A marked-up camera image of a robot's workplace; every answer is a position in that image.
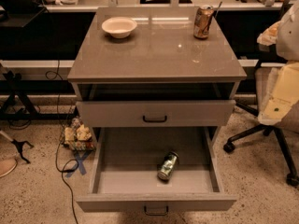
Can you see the green soda can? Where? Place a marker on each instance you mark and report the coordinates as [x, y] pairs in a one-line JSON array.
[[165, 171]]

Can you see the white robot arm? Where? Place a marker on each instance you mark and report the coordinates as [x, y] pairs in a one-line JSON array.
[[283, 94]]

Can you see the grey drawer cabinet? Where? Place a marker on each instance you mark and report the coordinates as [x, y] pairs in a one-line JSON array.
[[160, 60]]

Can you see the open grey middle drawer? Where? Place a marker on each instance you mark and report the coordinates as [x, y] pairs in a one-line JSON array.
[[126, 162]]

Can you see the brown soda can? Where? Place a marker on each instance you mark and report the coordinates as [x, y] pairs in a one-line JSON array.
[[202, 21]]

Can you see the pile of snack bags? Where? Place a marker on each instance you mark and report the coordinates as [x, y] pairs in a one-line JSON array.
[[77, 136]]

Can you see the white bowl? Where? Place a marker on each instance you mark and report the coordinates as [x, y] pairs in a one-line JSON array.
[[119, 27]]

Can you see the blue tape cross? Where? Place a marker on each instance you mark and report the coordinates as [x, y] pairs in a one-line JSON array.
[[80, 157]]

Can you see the black stand foot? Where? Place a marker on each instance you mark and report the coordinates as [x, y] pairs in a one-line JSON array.
[[17, 144]]

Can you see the office chair with beige seat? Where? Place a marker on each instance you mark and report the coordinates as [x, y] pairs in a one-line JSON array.
[[265, 76]]

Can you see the black top drawer handle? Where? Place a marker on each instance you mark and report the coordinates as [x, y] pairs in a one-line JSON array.
[[155, 120]]

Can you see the black drawer handle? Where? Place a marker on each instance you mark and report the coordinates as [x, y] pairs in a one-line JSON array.
[[156, 212], [155, 120]]

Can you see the black middle drawer handle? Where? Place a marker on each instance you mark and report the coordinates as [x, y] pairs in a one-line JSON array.
[[156, 212]]

